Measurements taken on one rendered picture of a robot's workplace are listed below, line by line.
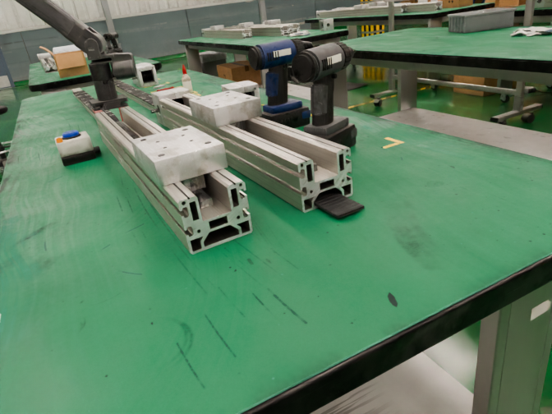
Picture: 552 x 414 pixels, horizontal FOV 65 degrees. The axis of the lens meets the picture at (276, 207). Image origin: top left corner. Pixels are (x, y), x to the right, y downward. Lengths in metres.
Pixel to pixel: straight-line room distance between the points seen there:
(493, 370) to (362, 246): 0.37
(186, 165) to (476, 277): 0.42
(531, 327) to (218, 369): 0.59
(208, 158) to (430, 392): 0.78
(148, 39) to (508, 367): 12.14
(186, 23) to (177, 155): 12.22
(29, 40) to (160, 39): 3.08
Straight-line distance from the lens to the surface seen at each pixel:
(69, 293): 0.64
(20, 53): 12.36
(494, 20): 3.01
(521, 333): 0.87
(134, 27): 12.53
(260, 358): 0.45
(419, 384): 1.18
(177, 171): 0.66
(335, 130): 0.92
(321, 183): 0.72
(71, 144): 1.21
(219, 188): 0.65
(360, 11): 5.99
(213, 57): 6.34
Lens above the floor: 1.09
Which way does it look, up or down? 25 degrees down
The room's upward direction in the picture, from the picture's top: 8 degrees counter-clockwise
